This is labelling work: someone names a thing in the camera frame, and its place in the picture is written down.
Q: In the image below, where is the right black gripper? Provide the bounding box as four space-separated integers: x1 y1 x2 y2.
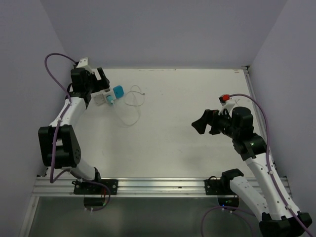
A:
192 108 238 138

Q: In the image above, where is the white cube power socket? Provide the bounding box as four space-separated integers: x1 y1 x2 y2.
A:
91 88 116 106

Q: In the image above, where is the teal usb charger plug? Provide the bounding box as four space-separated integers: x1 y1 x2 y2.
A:
106 95 115 105

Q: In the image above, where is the white usb cable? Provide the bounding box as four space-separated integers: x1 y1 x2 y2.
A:
113 85 146 128

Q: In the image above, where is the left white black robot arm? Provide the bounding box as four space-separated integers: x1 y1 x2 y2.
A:
38 67 110 194

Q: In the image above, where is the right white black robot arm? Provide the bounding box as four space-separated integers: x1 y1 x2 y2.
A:
192 107 312 237

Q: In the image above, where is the blue square plug adapter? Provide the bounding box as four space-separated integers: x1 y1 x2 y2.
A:
113 85 124 99

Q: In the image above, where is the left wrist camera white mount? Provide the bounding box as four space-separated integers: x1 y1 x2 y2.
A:
75 57 94 74

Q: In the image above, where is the right wrist camera red mount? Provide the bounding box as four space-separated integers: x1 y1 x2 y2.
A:
219 94 239 115

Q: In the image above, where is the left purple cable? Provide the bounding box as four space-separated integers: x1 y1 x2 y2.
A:
44 53 111 212

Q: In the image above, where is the purple cable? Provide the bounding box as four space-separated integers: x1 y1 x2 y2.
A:
44 53 111 212
200 93 314 237

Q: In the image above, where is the right side aluminium rail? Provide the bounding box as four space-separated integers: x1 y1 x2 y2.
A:
241 66 277 178

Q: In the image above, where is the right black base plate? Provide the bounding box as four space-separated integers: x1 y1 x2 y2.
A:
204 176 235 196

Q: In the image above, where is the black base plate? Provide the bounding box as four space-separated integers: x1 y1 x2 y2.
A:
72 179 119 195
204 176 235 196

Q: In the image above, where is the aluminium extrusion rail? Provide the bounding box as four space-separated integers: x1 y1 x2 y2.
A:
32 176 211 198

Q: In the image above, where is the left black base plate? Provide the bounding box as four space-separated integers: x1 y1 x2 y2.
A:
72 179 119 195

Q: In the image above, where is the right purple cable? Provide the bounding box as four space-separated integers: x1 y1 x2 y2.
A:
200 93 314 237

